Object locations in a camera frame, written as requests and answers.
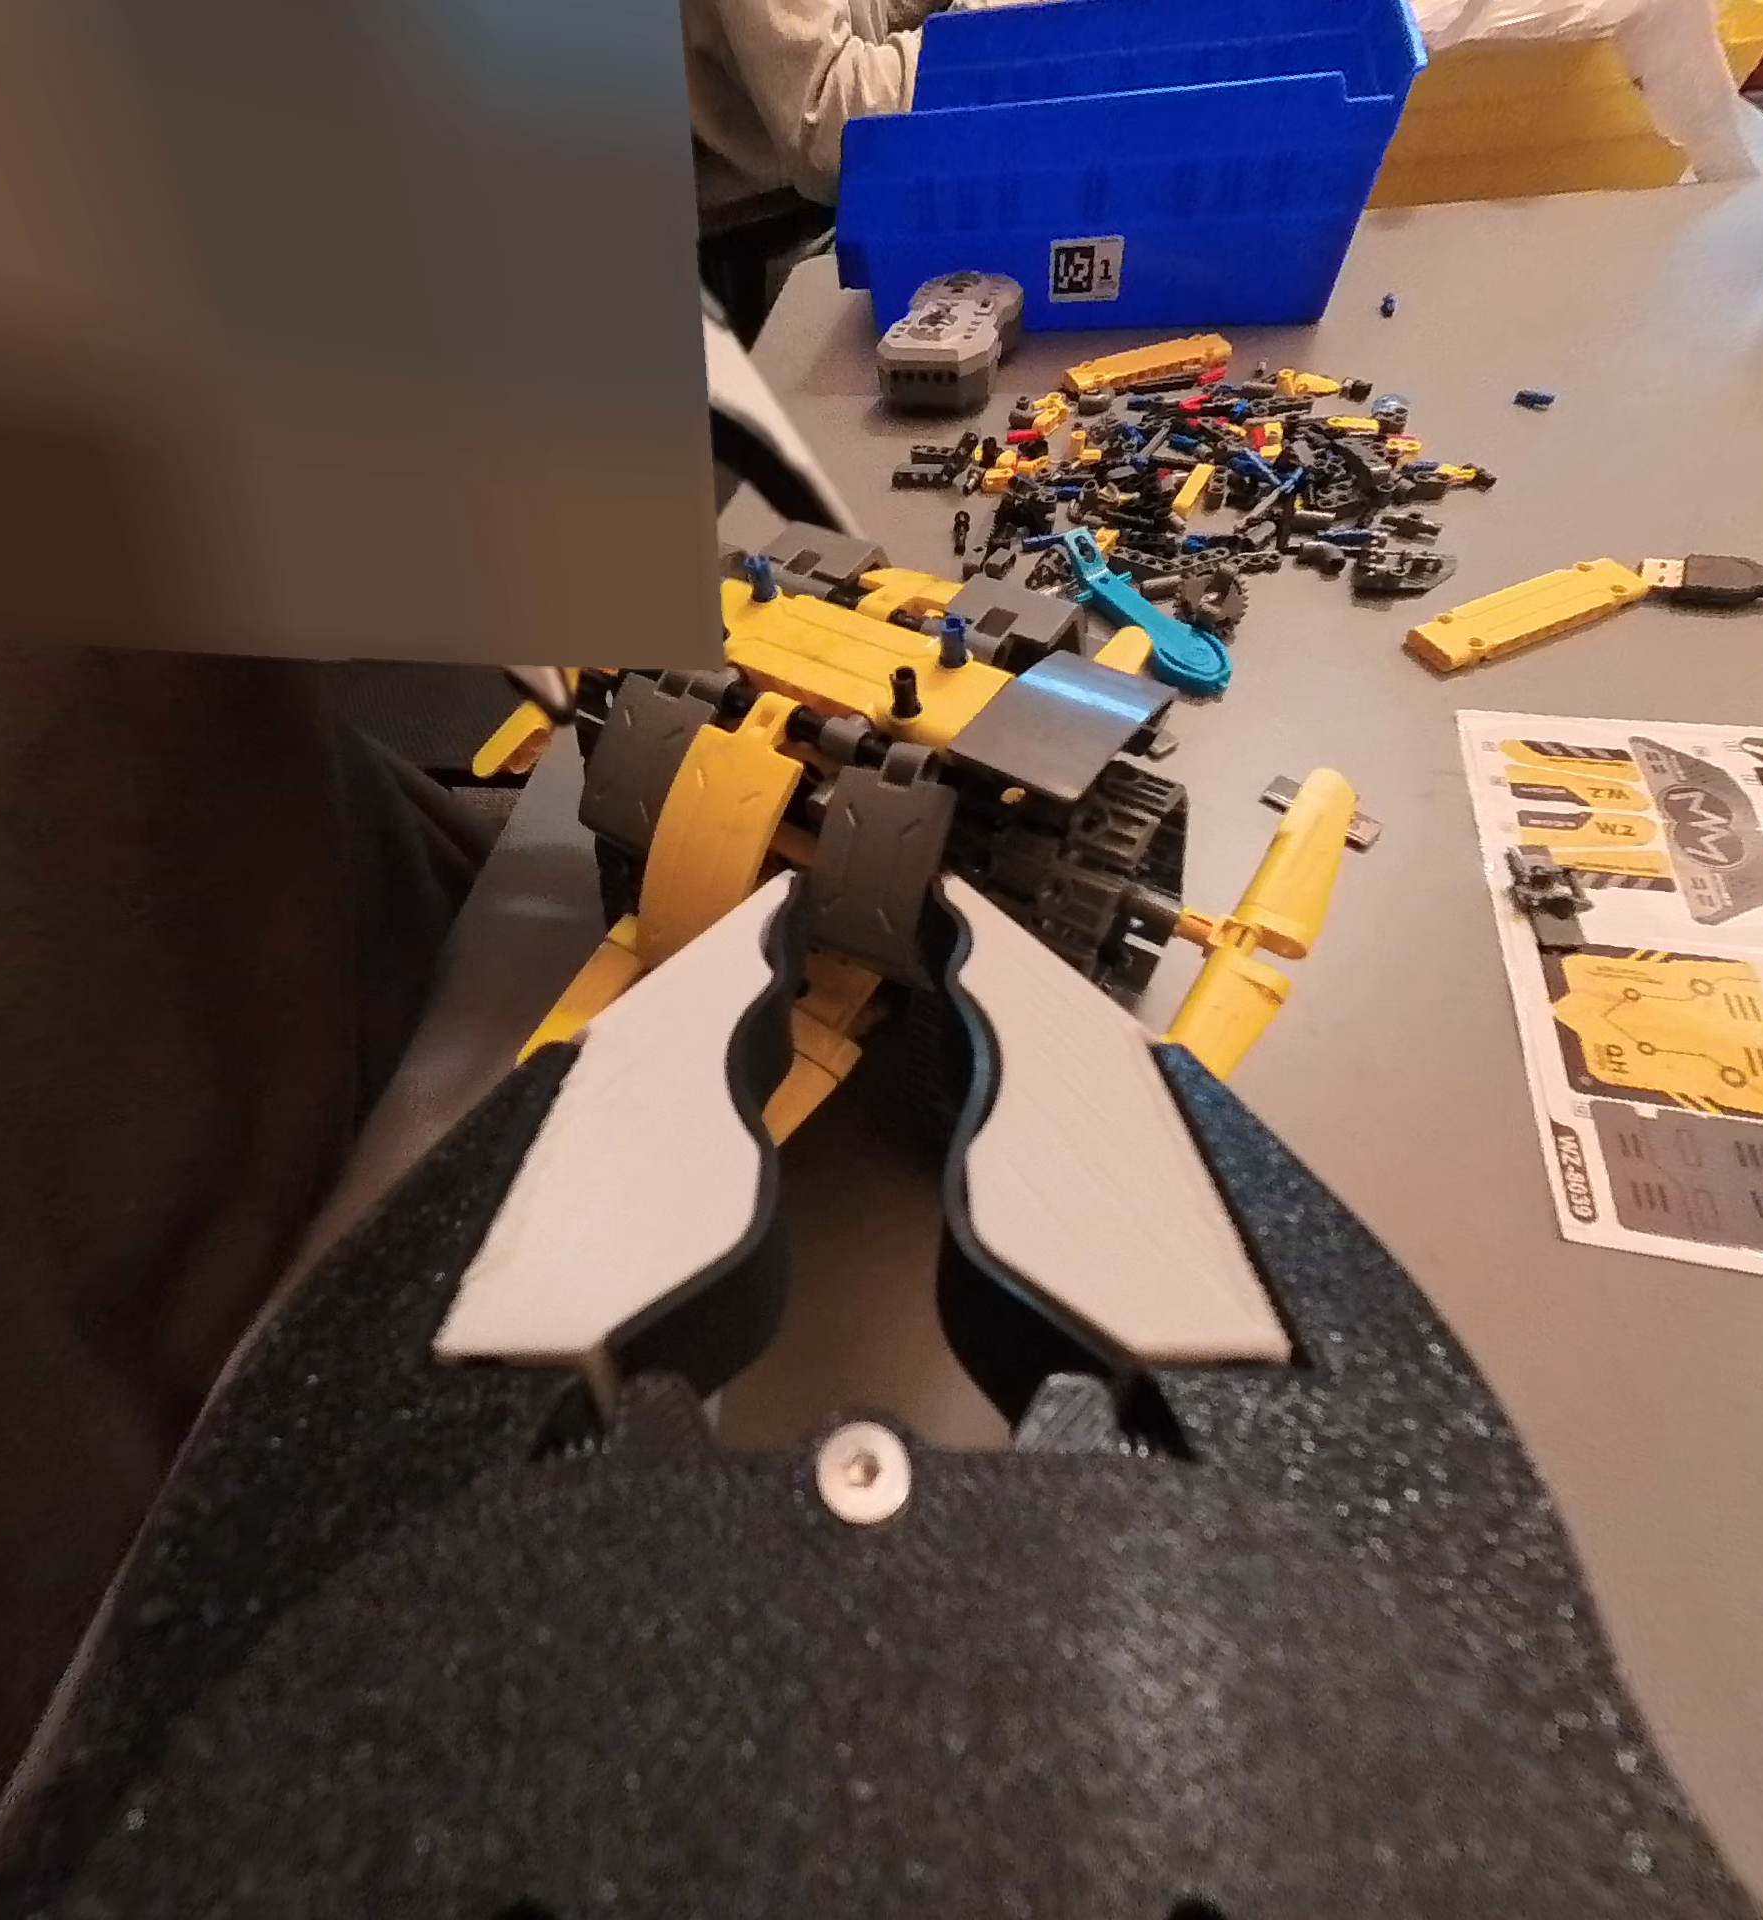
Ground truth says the person's brown clothing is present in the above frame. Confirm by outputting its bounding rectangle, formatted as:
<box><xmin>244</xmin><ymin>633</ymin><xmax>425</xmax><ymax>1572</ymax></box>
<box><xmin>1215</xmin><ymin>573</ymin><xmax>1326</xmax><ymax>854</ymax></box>
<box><xmin>0</xmin><ymin>638</ymin><xmax>583</xmax><ymax>1800</ymax></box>

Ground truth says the pile of small toy parts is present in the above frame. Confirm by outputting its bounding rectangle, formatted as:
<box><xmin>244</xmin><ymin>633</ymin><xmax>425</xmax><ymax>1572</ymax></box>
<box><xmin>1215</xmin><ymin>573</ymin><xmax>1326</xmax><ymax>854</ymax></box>
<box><xmin>888</xmin><ymin>359</ymin><xmax>1499</xmax><ymax>600</ymax></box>

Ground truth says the white plastic bag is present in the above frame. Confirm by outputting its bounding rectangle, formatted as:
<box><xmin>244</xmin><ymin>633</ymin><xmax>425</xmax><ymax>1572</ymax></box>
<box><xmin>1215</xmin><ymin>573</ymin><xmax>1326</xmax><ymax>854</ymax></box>
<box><xmin>1405</xmin><ymin>0</ymin><xmax>1761</xmax><ymax>190</ymax></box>

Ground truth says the yellow long toy panel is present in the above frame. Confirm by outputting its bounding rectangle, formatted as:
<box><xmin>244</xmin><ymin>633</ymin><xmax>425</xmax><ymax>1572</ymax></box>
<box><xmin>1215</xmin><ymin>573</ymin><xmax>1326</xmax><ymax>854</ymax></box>
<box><xmin>1404</xmin><ymin>558</ymin><xmax>1648</xmax><ymax>672</ymax></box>
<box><xmin>1063</xmin><ymin>332</ymin><xmax>1231</xmax><ymax>395</ymax></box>

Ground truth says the black usb cable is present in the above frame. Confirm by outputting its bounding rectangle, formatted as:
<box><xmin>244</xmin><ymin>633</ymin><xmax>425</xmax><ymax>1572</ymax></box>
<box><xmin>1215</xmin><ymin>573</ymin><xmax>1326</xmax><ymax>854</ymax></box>
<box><xmin>1638</xmin><ymin>552</ymin><xmax>1763</xmax><ymax>640</ymax></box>

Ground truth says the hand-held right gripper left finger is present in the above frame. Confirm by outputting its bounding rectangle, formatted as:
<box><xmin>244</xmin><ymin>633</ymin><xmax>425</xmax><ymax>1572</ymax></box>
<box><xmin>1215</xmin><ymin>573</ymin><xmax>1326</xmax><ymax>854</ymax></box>
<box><xmin>432</xmin><ymin>873</ymin><xmax>810</xmax><ymax>1419</ymax></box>

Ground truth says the yellow grey sticker sheet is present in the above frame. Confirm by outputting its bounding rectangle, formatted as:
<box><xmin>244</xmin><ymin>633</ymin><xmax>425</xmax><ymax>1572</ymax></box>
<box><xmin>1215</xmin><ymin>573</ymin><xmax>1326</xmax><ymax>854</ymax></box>
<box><xmin>1455</xmin><ymin>707</ymin><xmax>1763</xmax><ymax>1288</ymax></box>

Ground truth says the teal toy separator tool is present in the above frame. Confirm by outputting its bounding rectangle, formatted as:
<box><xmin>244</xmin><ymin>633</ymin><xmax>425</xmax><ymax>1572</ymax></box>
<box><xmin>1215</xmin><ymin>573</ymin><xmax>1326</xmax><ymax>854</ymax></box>
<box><xmin>1056</xmin><ymin>525</ymin><xmax>1235</xmax><ymax>700</ymax></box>

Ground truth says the yellow grey toy tracked vehicle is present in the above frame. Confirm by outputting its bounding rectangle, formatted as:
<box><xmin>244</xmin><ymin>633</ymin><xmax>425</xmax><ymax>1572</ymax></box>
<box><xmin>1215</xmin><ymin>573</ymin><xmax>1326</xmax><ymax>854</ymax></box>
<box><xmin>471</xmin><ymin>525</ymin><xmax>1364</xmax><ymax>1157</ymax></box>

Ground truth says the yellow plastic bin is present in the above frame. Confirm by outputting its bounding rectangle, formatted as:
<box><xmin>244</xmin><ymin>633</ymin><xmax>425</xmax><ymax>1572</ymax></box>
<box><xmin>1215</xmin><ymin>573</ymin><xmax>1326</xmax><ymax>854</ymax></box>
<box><xmin>1367</xmin><ymin>0</ymin><xmax>1763</xmax><ymax>210</ymax></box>

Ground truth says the small black toy part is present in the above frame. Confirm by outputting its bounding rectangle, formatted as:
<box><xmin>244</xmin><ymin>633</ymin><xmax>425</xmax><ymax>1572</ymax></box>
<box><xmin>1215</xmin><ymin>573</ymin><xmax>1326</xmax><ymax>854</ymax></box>
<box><xmin>1509</xmin><ymin>843</ymin><xmax>1591</xmax><ymax>949</ymax></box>

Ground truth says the blue plastic bin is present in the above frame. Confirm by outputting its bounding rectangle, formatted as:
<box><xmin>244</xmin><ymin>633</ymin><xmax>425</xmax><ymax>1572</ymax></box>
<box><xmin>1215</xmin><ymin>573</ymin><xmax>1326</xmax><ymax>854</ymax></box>
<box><xmin>833</xmin><ymin>0</ymin><xmax>1426</xmax><ymax>335</ymax></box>

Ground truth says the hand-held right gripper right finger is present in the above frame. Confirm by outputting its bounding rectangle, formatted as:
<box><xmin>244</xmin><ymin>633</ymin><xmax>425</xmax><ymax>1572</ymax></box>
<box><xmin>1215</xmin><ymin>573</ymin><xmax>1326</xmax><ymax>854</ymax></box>
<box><xmin>937</xmin><ymin>877</ymin><xmax>1300</xmax><ymax>1419</ymax></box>

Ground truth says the small dark grey toy part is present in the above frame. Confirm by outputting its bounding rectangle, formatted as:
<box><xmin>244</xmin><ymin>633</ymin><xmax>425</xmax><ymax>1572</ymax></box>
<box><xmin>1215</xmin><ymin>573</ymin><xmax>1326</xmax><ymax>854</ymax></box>
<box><xmin>1261</xmin><ymin>774</ymin><xmax>1385</xmax><ymax>850</ymax></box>

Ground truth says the grey brick motor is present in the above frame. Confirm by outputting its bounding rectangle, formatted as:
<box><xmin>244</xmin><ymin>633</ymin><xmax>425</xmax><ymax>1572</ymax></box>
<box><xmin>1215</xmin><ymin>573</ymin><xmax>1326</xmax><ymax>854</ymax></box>
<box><xmin>876</xmin><ymin>265</ymin><xmax>1028</xmax><ymax>421</ymax></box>

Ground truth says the grey toy panel part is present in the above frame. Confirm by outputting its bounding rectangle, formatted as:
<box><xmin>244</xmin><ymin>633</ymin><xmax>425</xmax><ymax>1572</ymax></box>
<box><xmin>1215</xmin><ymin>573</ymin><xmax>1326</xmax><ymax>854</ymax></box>
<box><xmin>807</xmin><ymin>744</ymin><xmax>960</xmax><ymax>983</ymax></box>

